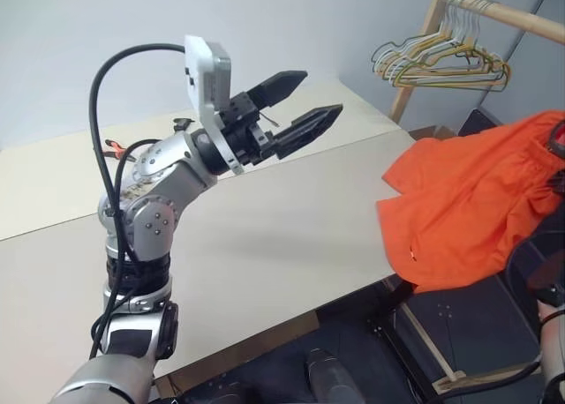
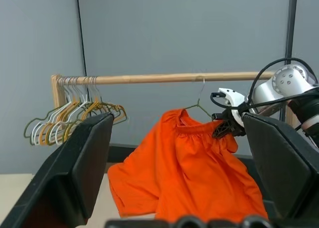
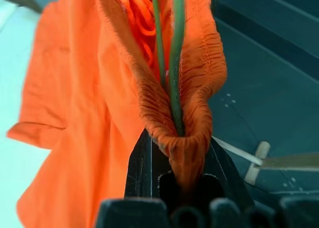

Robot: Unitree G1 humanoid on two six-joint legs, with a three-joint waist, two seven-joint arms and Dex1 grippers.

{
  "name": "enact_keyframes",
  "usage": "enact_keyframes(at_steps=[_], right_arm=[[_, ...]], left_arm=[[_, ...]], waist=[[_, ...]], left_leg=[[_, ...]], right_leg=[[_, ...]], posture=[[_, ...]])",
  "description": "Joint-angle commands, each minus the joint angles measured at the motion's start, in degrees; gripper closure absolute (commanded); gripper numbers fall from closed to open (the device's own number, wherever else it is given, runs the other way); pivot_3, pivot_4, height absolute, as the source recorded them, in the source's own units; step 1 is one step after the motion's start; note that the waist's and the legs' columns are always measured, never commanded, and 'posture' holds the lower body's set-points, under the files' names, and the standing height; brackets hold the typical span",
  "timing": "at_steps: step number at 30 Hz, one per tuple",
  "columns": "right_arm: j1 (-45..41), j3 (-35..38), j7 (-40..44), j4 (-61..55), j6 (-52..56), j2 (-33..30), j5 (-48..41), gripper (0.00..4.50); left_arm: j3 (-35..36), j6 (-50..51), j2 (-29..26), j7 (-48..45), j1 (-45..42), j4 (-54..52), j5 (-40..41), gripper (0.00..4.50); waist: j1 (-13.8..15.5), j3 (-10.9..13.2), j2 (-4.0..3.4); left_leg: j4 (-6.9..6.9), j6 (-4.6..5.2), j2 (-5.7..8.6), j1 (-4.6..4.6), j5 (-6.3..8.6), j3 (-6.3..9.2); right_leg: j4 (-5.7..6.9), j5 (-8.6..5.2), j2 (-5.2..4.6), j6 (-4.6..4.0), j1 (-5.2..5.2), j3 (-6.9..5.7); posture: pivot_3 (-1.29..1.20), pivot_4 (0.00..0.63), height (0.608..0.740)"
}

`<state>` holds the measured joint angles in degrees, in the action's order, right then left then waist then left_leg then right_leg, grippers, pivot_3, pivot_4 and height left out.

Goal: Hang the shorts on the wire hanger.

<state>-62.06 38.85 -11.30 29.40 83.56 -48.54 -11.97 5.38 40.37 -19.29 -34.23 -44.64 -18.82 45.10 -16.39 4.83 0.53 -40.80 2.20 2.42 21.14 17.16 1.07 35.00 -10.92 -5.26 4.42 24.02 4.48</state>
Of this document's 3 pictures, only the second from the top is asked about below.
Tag white wire hanger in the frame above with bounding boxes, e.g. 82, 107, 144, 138
47, 77, 105, 146
30, 77, 88, 146

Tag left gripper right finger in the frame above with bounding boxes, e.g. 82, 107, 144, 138
242, 112, 319, 219

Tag wooden clothes rack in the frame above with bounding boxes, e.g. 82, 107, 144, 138
50, 71, 301, 129

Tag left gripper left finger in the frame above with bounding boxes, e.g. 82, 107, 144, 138
0, 112, 115, 228

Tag olive green wire hanger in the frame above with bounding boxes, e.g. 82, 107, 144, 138
23, 77, 83, 146
63, 77, 118, 141

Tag orange shorts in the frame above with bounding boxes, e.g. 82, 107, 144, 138
107, 108, 270, 224

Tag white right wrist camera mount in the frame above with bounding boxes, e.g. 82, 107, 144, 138
217, 88, 250, 128

